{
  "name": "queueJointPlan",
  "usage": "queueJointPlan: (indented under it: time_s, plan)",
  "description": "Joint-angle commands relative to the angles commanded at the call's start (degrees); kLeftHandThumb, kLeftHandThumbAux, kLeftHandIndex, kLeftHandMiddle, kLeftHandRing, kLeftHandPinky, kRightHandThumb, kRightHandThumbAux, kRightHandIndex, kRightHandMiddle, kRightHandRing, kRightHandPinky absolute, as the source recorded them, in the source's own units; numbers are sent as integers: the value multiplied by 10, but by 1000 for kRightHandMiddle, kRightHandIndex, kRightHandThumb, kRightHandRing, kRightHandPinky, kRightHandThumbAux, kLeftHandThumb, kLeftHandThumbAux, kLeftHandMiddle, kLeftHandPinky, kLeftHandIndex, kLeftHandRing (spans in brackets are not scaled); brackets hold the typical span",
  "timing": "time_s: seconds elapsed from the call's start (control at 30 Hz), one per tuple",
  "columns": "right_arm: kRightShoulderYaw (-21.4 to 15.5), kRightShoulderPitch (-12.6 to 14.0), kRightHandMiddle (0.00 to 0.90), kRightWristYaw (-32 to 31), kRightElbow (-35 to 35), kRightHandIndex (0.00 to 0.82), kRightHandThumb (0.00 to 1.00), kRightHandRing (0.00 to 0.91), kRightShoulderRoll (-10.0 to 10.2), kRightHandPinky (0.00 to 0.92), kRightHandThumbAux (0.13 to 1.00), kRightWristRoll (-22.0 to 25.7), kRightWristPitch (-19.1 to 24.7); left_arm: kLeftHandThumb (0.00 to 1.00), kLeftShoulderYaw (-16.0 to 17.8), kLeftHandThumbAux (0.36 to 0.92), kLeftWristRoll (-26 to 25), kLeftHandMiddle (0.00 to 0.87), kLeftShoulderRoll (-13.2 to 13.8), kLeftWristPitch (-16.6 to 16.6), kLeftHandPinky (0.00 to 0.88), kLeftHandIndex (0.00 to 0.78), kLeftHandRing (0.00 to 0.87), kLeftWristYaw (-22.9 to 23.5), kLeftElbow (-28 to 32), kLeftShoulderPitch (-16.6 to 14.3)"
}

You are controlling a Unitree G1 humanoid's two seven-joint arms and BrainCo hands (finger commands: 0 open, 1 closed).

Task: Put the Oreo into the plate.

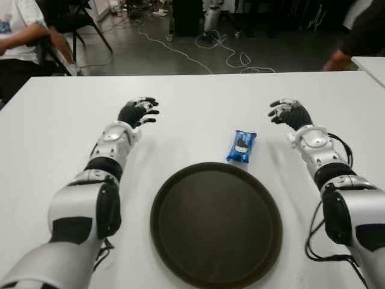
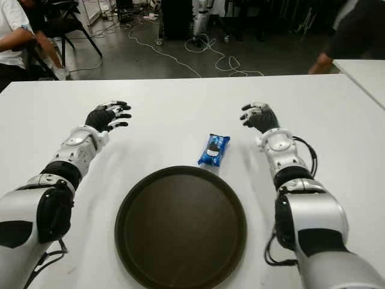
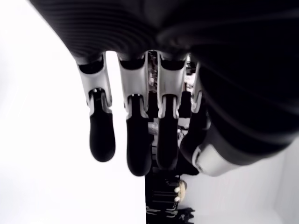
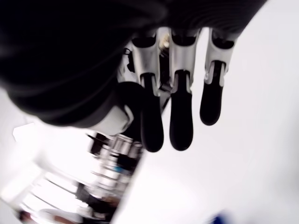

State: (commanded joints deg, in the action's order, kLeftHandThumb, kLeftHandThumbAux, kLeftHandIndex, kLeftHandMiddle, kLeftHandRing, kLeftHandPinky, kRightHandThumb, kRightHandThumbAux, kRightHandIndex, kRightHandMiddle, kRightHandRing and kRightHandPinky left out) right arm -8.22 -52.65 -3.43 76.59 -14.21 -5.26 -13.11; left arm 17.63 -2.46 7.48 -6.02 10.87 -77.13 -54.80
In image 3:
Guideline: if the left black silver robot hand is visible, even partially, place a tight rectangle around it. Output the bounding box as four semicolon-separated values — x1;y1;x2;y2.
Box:
28;0;299;178

